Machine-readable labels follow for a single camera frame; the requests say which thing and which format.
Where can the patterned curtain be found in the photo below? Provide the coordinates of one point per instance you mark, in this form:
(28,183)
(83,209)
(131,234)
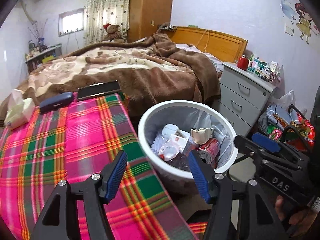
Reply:
(99,13)

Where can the red mug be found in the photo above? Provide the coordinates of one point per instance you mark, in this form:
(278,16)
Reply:
(243,62)

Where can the colourful bag on floor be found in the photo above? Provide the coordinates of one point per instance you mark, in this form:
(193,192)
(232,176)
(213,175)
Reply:
(289,126)

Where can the small window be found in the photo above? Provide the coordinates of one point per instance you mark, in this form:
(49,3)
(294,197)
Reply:
(71,21)

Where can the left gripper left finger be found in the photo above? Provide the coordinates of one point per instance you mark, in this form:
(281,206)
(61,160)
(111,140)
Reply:
(59,217)

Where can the red white milk carton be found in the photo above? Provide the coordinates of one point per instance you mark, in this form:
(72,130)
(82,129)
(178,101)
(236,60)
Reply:
(186,143)

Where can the white trash bin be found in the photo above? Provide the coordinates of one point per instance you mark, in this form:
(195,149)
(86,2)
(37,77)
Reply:
(186,115)

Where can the soft tissue pack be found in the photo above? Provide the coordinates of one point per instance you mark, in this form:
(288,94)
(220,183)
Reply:
(19,111)

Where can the wooden headboard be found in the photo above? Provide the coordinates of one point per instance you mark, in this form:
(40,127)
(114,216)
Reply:
(225,47)

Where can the red drink can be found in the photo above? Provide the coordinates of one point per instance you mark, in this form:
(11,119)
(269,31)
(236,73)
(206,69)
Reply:
(209,152)

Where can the brown beige fleece blanket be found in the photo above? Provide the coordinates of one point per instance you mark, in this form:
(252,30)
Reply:
(148,72)

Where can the brown teddy bear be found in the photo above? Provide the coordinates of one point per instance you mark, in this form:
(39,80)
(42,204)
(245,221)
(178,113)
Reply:
(113,33)

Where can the wooden wardrobe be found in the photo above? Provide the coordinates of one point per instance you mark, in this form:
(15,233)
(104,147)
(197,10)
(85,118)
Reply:
(145,16)

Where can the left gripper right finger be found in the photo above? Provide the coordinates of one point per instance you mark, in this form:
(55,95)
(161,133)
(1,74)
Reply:
(257,218)

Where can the white paper cup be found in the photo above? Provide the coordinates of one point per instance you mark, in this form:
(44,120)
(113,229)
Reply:
(202,135)

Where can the white bottle in bin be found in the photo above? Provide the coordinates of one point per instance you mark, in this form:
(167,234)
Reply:
(171,129)

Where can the black smartphone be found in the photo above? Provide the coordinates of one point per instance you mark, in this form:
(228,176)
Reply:
(97,90)

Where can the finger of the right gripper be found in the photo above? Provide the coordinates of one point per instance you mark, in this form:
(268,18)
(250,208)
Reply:
(254,151)
(280,149)

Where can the dark blue glasses case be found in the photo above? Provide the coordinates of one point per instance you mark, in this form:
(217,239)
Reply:
(56,102)

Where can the pink plaid bed sheet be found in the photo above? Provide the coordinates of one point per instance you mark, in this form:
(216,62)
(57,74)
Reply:
(73,143)

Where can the grey bedside drawer cabinet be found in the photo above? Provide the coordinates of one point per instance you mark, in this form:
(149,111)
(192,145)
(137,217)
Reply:
(243,97)

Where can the cluttered wall shelf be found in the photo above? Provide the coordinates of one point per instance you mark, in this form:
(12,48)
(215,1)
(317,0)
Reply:
(37,57)

